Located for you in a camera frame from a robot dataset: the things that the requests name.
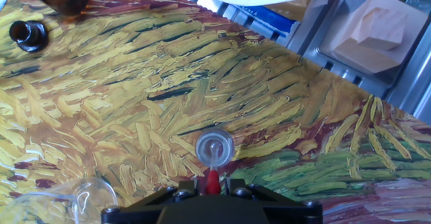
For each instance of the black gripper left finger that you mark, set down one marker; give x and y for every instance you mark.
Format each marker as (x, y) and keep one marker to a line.
(144, 207)

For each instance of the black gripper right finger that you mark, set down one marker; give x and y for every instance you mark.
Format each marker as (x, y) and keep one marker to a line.
(286, 210)

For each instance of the red bulb glass dropper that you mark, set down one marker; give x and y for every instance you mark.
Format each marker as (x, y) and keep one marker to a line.
(213, 182)

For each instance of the small clear glass bottle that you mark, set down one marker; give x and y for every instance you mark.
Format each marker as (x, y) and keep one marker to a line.
(225, 148)

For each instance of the empty clear glass beaker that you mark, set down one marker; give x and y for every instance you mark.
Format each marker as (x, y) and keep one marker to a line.
(50, 207)

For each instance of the Van Gogh print tablecloth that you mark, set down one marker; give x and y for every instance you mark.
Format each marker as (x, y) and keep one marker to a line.
(134, 99)

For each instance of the large cardboard box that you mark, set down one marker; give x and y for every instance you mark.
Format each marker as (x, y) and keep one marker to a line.
(370, 61)

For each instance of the silver digital scale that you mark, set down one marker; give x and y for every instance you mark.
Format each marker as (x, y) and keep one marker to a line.
(323, 39)

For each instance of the blue plastic packet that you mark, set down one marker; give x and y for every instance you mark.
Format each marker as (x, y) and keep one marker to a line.
(272, 20)

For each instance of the small amber glass bottle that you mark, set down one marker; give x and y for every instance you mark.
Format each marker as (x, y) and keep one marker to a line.
(28, 35)

